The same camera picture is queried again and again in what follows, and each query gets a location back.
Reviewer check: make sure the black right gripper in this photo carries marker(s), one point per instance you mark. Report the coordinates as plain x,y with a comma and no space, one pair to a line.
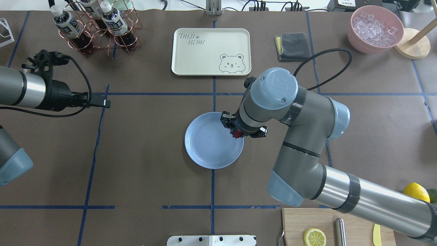
226,120

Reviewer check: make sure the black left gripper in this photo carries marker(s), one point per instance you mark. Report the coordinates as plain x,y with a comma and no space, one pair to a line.
58,96

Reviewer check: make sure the red strawberry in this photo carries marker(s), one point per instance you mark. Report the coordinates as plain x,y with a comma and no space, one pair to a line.
237,134

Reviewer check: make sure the blue plastic plate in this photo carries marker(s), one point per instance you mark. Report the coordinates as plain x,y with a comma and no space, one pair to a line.
209,144

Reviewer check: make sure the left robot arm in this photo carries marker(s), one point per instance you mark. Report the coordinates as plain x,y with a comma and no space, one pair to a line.
14,160

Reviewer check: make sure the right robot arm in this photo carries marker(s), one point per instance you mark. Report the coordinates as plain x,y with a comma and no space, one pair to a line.
312,119

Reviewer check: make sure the cream bear serving tray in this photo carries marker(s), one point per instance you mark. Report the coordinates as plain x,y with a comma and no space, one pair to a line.
211,52

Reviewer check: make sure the dark tea bottle middle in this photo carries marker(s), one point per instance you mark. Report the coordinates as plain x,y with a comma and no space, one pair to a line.
116,24

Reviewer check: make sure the dark tea bottle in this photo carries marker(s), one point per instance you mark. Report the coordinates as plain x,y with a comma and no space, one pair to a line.
92,7
71,29
116,24

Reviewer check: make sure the dark tea bottle left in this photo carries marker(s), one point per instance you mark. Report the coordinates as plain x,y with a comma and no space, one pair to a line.
71,29

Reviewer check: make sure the dark tea bottle rear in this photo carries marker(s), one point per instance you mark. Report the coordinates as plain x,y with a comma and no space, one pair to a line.
92,7

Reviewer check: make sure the grey folded cloth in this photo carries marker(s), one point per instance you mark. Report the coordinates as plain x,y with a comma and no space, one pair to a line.
292,47

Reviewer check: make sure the lemon half slice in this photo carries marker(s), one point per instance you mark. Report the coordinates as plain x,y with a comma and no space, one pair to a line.
314,237

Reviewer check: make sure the steel cylinder tool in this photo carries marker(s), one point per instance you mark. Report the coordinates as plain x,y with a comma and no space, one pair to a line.
340,232

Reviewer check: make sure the wooden cutting board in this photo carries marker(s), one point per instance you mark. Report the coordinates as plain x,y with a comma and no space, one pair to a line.
296,221

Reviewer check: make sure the pink bowl of ice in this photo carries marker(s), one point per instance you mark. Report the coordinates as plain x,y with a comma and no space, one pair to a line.
374,29

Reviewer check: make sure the yellow plastic knife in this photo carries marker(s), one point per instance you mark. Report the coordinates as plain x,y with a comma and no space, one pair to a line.
376,235

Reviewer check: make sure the large yellow lemon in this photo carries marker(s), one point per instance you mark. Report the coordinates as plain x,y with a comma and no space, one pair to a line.
416,191

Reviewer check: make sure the wooden cup stand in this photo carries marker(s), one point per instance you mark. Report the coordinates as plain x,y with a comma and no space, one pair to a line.
414,44

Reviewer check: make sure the green lime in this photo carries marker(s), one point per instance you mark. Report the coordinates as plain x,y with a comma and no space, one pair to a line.
432,193

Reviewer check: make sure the copper wire bottle rack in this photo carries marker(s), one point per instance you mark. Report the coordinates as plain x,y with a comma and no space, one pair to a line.
103,39

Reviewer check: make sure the aluminium frame post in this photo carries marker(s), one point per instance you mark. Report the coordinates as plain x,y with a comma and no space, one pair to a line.
214,7

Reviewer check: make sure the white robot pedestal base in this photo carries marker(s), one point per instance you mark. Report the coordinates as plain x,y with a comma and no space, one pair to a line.
212,240

